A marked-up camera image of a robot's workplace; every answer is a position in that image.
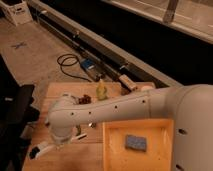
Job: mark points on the blue sponge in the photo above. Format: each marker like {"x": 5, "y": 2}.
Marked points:
{"x": 135, "y": 143}

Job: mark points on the black chair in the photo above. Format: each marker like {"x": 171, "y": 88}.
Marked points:
{"x": 15, "y": 112}

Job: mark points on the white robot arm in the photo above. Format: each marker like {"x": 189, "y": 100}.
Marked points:
{"x": 190, "y": 107}

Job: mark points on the dark grape bunch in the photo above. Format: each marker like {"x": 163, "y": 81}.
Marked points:
{"x": 85, "y": 99}

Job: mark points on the white storage crate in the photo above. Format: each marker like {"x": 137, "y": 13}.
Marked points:
{"x": 17, "y": 14}

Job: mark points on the white round cup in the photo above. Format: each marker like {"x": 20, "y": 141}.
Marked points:
{"x": 146, "y": 87}

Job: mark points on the tan clamp block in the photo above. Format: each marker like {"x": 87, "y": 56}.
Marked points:
{"x": 128, "y": 82}

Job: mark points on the blue power box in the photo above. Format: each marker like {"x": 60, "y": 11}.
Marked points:
{"x": 87, "y": 64}

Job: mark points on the metal floor rail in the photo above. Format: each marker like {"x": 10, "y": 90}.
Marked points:
{"x": 169, "y": 42}

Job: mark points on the yellow plastic tray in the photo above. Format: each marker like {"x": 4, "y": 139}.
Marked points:
{"x": 157, "y": 157}

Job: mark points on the white handled brush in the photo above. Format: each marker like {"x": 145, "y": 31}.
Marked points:
{"x": 45, "y": 147}

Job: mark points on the green chili pepper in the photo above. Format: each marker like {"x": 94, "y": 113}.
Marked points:
{"x": 78, "y": 127}

